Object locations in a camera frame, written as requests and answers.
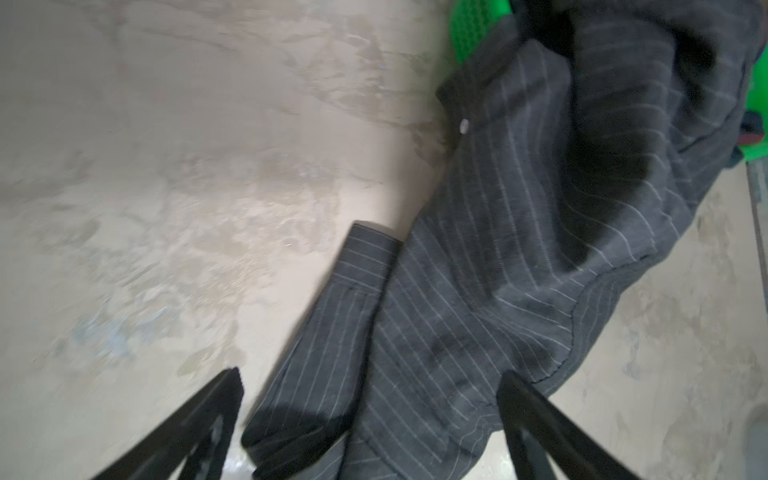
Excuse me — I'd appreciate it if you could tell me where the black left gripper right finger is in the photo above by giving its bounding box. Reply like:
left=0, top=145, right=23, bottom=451
left=497, top=371, right=638, bottom=480

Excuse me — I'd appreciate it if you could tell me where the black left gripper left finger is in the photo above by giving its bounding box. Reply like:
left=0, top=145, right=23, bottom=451
left=96, top=367, right=244, bottom=480

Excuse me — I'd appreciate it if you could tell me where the grey pinstriped long sleeve shirt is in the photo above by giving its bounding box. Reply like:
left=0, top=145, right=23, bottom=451
left=242, top=1, right=764, bottom=479

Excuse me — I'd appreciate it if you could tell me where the green plastic basket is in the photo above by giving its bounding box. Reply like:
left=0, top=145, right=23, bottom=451
left=449, top=0, right=767, bottom=162

